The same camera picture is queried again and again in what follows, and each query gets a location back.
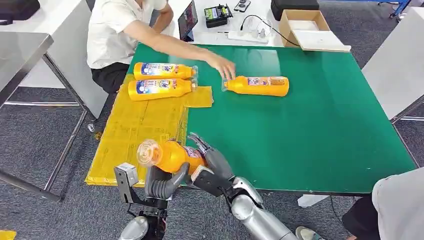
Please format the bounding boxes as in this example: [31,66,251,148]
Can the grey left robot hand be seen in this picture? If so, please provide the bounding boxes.
[144,162,190,201]

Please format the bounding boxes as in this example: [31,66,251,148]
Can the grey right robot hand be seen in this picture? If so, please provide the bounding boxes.
[187,132,234,181]

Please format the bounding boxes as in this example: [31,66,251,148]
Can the orange drink bottle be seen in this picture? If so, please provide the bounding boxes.
[136,139,208,175]
[133,62,199,81]
[221,75,290,98]
[127,78,199,102]

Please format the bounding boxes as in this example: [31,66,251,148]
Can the yellow sheet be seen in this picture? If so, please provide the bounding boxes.
[85,73,215,187]

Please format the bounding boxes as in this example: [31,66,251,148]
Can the green mat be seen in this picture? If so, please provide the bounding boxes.
[127,43,417,195]

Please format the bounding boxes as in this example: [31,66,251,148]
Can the white table with devices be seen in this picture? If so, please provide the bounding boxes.
[168,0,286,48]

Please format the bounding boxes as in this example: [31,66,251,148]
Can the white power strip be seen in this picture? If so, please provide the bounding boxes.
[227,30,269,45]

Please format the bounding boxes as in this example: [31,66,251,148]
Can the clear plastic holder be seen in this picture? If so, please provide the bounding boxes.
[245,16,274,39]

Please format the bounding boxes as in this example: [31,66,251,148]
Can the black tablet on stand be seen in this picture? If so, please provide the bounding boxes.
[177,0,199,43]

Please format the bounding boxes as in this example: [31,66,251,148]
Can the black label printer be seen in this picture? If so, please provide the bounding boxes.
[204,3,234,29]

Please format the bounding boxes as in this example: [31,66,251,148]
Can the cardboard box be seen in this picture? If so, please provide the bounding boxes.
[278,9,331,48]

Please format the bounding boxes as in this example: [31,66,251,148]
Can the white board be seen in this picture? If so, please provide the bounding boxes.
[292,29,352,53]

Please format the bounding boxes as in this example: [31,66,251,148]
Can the seated person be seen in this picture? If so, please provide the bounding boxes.
[86,0,237,140]

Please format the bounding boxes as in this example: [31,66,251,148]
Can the white table with bag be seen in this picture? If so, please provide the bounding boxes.
[0,0,110,120]

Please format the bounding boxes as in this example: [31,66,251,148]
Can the black case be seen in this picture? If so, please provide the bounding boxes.
[270,0,321,21]

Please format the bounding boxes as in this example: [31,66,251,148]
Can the person in grey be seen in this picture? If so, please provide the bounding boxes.
[294,167,424,240]

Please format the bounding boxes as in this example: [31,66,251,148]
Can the steel table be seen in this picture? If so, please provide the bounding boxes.
[0,31,89,203]

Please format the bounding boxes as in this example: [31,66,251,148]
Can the bare white table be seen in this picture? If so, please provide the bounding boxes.
[361,6,424,124]

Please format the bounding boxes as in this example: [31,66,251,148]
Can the black bag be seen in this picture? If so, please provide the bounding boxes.
[0,0,41,26]

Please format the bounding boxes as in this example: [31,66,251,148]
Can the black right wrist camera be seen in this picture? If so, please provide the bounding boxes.
[190,164,233,198]

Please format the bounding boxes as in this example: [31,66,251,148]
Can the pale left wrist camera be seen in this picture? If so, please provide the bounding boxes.
[113,162,140,205]

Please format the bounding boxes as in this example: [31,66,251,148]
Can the black cable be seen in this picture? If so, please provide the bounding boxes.
[240,14,301,48]

